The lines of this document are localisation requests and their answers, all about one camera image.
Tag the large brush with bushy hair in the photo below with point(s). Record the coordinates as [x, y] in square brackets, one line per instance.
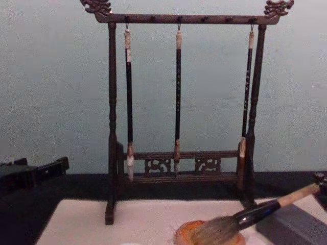
[258, 211]

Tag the hanging brush with white label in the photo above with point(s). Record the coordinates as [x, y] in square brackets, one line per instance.
[129, 102]

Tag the thin hanging brush brown tip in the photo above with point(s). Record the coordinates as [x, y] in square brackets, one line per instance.
[247, 97]

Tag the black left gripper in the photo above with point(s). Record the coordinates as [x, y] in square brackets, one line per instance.
[14, 174]

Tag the orange round dish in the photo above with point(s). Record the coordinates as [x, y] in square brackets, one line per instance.
[186, 228]

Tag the hanging brush with grey tip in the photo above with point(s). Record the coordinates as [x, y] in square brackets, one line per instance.
[178, 102]

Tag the grey rectangular block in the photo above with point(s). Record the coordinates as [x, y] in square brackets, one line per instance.
[293, 224]

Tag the dark carved wooden brush rack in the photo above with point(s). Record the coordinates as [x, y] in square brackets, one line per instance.
[112, 76]

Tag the black table cloth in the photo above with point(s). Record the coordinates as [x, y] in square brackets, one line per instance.
[51, 186]

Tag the white felt mat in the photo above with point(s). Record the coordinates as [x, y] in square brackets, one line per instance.
[127, 224]

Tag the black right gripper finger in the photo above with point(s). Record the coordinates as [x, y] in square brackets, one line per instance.
[323, 197]
[321, 177]

